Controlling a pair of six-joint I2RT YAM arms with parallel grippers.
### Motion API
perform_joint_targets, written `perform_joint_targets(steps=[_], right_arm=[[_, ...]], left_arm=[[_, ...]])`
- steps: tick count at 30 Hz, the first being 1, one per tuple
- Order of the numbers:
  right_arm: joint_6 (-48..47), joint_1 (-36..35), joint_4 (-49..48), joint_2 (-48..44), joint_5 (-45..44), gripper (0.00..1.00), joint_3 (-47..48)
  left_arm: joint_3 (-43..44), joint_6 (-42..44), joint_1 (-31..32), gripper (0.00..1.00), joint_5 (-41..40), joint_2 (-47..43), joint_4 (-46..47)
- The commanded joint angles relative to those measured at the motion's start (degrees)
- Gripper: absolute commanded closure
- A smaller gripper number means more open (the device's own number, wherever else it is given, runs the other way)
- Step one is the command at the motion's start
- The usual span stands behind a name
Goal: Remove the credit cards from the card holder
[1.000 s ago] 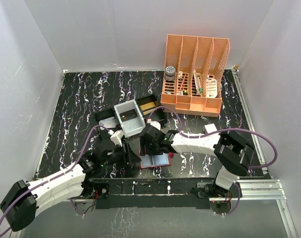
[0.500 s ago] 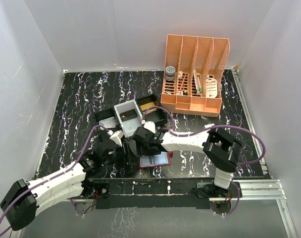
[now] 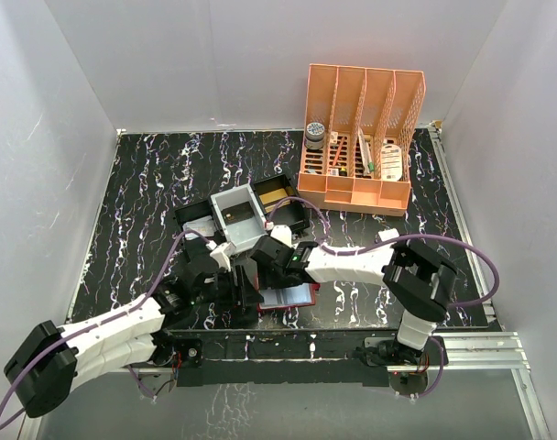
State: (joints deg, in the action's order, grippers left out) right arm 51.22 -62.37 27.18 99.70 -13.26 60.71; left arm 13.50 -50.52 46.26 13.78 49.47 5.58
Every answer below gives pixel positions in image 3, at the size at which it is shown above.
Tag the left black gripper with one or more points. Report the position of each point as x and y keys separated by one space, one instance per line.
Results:
x=235 y=288

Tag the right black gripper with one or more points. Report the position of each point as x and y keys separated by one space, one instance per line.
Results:
x=261 y=250

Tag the red leather card holder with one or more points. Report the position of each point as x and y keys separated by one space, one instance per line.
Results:
x=295 y=296

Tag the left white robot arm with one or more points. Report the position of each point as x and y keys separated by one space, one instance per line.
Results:
x=55 y=360

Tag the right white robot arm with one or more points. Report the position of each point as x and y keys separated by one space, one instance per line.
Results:
x=421 y=279

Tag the black card in grey tray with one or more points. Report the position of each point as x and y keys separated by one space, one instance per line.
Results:
x=238 y=213

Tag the white VIP card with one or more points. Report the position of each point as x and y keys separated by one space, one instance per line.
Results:
x=204 y=226

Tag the black open tray box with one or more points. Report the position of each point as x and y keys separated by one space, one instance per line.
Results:
x=286 y=212

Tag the grey plastic tray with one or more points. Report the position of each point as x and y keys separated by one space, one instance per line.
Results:
x=243 y=235

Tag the white small box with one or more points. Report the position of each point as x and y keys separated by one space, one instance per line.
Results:
x=388 y=234

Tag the small round jar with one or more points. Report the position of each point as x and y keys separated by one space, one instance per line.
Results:
x=314 y=136

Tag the white label packet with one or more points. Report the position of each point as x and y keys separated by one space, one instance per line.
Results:
x=391 y=163

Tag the orange plastic file organizer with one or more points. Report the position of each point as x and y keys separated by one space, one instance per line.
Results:
x=362 y=109

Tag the black front mounting rail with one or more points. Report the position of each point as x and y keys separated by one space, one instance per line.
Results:
x=288 y=356

